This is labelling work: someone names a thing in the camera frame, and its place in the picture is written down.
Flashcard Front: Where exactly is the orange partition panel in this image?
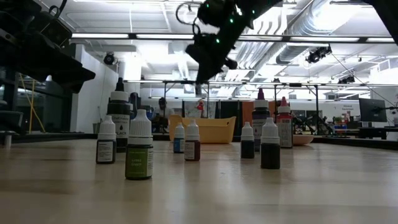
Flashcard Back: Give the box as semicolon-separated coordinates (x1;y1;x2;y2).
242;101;282;125

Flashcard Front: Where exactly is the small orange-red dropper bottle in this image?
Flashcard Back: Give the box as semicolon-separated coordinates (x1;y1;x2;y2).
184;119;201;162

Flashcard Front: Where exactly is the large violet food coloring bottle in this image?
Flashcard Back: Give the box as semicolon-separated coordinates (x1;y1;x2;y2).
251;88;271;152

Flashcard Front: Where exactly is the large red food coloring bottle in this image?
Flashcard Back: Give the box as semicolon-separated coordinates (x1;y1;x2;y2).
275;96;294;149

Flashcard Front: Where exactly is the large black food coloring bottle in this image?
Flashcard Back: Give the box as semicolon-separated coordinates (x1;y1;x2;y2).
106;77;131;153

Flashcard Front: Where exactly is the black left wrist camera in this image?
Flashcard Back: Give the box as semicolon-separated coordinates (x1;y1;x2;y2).
29;11;73;48

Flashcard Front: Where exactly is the person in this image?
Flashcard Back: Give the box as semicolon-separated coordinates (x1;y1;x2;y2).
154;96;175;125

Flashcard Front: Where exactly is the black background workstation frame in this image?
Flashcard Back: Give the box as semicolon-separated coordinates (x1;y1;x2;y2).
162;80;320;133

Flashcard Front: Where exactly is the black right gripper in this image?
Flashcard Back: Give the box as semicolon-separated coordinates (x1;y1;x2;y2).
186;26;240;84

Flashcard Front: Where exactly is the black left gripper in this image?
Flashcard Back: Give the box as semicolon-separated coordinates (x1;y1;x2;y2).
0;32;96;94

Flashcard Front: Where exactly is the black ceiling mounted device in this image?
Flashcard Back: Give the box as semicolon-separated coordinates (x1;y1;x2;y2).
306;45;333;65

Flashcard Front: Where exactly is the yellow plastic bin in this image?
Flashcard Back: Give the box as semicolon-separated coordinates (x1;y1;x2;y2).
169;114;237;144

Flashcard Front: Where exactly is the pink plate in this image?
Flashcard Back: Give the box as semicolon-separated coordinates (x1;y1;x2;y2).
293;134;315;147

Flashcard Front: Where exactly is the small blue dropper bottle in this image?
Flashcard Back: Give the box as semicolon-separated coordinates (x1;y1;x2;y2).
173;122;185;154

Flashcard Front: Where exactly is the small green label dropper bottle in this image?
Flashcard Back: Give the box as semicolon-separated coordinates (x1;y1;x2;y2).
124;108;154;181

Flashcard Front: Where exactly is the black computer monitor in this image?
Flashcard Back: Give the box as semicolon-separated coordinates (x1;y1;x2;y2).
359;98;388;123

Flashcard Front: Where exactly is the black round ceiling camera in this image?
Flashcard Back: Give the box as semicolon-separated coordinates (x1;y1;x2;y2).
103;52;116;66

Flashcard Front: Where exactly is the yellow extension cable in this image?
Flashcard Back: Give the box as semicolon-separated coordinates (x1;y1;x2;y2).
18;73;46;134

